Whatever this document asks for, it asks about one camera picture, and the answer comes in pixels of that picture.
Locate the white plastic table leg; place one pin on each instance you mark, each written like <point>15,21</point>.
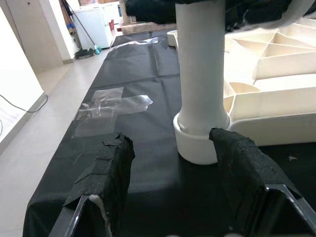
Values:
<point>201,61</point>

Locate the small red bottle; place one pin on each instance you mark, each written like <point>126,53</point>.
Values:
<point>112,24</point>

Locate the white appliance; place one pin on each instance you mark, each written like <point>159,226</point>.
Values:
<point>91,27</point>

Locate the large clear tape patch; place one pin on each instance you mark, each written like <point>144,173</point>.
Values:
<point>108,108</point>

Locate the cream plastic table top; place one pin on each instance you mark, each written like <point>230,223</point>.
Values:
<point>271,108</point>

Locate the black tablecloth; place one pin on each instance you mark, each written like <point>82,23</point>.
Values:
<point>148,98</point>

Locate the white low cabinet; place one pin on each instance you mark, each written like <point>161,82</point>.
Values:
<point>111,12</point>

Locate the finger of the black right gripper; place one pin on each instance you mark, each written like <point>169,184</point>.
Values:
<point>148,11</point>

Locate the beige patterned bench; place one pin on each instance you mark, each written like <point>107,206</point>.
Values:
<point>138,27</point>

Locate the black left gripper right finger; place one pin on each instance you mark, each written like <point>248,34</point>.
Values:
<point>247,177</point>

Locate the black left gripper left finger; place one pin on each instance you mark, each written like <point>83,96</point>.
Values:
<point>106,177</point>

